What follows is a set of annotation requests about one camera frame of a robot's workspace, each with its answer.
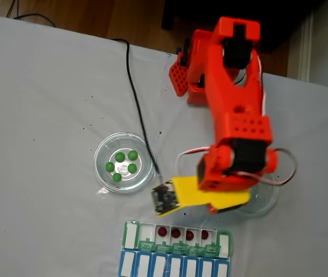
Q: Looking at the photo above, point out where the red white servo wire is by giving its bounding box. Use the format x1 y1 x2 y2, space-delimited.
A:
176 146 213 177
255 50 267 115

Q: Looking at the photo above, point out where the weekly pill organizer box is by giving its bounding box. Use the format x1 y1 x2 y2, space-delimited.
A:
117 219 234 277

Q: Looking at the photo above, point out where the black camera circuit board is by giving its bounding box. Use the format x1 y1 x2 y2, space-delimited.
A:
151 180 180 214

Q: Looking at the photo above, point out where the thin black floor cable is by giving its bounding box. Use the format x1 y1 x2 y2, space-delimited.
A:
13 13 57 28

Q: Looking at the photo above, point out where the clear glass bowl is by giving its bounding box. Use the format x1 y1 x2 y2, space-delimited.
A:
236 175 280 218
93 132 156 194

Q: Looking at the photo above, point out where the dark wooden furniture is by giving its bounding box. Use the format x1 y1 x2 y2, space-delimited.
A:
161 0 326 54

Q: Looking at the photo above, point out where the black camera cable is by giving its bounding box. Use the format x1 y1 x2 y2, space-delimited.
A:
111 38 166 185

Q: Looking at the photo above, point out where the red perforated mount plate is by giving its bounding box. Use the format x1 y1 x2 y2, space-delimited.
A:
168 53 190 97

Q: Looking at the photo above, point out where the black looped servo wire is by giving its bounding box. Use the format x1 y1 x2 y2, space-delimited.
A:
247 147 298 187

